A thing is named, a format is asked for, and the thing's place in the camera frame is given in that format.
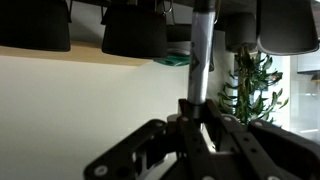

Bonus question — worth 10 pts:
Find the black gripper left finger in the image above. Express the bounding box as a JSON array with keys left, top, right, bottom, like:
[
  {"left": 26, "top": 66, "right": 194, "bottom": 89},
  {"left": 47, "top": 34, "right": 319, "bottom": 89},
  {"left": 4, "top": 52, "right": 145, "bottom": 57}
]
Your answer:
[{"left": 83, "top": 98, "right": 221, "bottom": 180}]

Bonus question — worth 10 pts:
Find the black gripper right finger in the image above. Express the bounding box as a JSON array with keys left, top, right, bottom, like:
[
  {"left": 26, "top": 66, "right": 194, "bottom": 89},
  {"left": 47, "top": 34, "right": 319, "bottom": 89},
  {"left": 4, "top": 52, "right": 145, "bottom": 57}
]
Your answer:
[{"left": 201, "top": 99, "right": 320, "bottom": 180}]

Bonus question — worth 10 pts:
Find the black and grey marker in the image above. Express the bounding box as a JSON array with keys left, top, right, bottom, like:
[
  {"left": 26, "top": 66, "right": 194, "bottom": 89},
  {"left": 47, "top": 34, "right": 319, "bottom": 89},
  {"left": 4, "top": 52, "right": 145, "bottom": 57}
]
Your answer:
[{"left": 186, "top": 0, "right": 217, "bottom": 119}]

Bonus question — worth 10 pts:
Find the green leafy potted plant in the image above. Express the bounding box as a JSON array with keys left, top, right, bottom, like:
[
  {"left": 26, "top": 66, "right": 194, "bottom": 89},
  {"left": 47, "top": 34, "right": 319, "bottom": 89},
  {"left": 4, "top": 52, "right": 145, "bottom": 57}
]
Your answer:
[{"left": 216, "top": 46, "right": 290, "bottom": 126}]

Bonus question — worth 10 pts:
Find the green bin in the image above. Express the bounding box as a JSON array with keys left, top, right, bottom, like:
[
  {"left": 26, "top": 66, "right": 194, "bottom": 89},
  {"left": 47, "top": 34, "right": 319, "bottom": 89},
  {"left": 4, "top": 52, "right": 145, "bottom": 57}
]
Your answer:
[{"left": 153, "top": 49, "right": 193, "bottom": 68}]

